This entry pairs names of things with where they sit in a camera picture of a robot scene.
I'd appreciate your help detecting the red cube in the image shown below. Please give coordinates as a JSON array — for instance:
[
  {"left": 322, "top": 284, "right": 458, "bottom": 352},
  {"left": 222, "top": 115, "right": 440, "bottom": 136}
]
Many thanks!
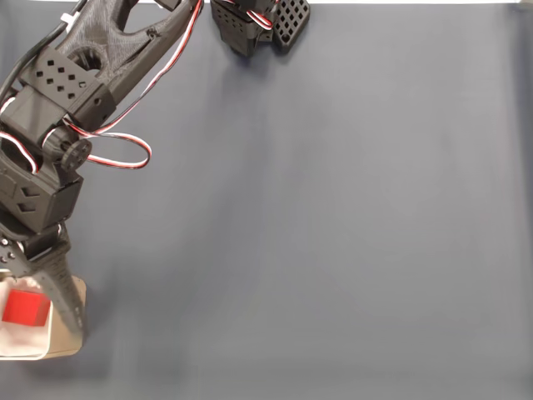
[{"left": 1, "top": 289, "right": 52, "bottom": 328}]

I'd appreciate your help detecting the black camera cable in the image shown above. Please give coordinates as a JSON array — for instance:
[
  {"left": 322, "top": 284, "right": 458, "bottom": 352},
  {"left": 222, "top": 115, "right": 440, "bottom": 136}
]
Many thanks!
[{"left": 0, "top": 15, "right": 81, "bottom": 110}]

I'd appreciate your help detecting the red white black servo cable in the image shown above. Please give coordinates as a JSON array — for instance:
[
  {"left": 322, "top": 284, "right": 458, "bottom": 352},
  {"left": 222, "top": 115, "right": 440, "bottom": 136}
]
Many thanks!
[{"left": 62, "top": 0, "right": 206, "bottom": 171}]

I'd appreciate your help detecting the beige box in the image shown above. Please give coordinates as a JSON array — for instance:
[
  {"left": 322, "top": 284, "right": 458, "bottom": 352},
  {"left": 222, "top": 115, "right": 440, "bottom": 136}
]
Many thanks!
[{"left": 0, "top": 268, "right": 87, "bottom": 361}]

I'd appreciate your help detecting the red white base servo cable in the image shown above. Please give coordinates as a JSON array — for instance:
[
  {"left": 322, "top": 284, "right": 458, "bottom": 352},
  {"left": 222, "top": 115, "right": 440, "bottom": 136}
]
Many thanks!
[{"left": 240, "top": 0, "right": 279, "bottom": 32}]

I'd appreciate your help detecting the dark blue table mat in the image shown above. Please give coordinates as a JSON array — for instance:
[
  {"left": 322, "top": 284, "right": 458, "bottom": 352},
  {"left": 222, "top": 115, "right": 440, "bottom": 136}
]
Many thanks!
[{"left": 0, "top": 2, "right": 533, "bottom": 400}]

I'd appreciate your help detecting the white gripper motor cable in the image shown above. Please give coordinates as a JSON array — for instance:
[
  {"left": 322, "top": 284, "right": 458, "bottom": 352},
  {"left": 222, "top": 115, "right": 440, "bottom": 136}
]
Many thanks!
[{"left": 0, "top": 130, "right": 41, "bottom": 175}]

